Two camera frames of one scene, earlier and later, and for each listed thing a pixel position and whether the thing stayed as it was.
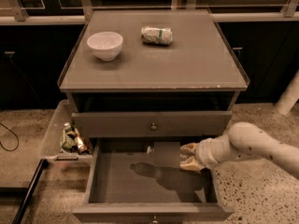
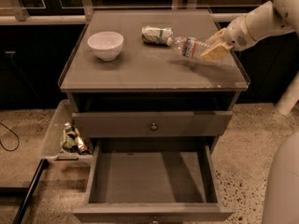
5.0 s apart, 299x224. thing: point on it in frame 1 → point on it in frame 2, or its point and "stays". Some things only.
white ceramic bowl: (106, 46) stays
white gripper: (204, 153) → (235, 35)
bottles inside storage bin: (72, 141) stays
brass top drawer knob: (153, 127) stays
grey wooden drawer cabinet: (143, 84) stays
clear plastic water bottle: (150, 150) → (190, 48)
